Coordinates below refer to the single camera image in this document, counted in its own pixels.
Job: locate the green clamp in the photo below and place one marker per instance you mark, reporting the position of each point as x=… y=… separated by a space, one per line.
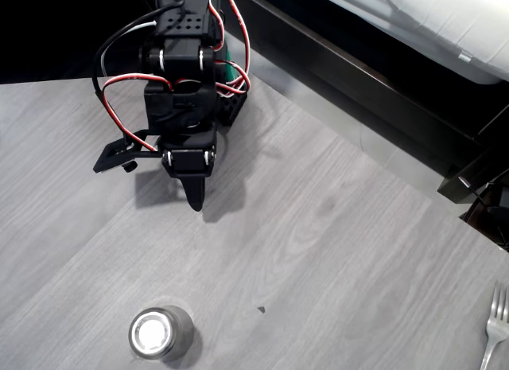
x=230 y=69

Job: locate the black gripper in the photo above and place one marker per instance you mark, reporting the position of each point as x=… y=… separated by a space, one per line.
x=188 y=161

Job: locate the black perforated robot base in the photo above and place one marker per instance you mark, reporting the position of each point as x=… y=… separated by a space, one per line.
x=232 y=107

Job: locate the shiny steel cup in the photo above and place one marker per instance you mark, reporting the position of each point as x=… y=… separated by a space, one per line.
x=159 y=332

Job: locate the silver metal fork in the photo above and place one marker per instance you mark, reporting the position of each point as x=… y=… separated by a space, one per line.
x=497 y=326

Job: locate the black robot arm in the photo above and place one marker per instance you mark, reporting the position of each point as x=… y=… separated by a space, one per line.
x=183 y=61

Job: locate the white mattress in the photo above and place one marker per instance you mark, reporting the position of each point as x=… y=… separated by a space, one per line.
x=437 y=16

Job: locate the dark wooden bed frame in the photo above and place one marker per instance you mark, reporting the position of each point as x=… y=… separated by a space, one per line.
x=358 y=79

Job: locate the black gripper camera mount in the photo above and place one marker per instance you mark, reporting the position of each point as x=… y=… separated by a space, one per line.
x=109 y=157

